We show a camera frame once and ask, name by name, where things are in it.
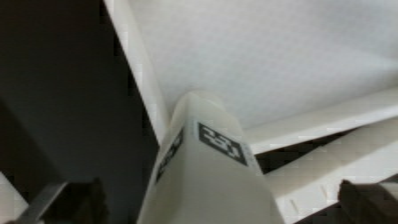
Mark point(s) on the white desk tabletop tray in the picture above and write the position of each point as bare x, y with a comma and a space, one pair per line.
294, 57

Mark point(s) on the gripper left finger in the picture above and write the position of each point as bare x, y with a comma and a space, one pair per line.
68, 204

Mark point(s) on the white front fence bar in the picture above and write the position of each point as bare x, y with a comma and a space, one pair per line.
358, 158

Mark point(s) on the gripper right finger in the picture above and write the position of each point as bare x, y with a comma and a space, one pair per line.
370, 202

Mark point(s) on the white desk leg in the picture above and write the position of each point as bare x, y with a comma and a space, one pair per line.
207, 188

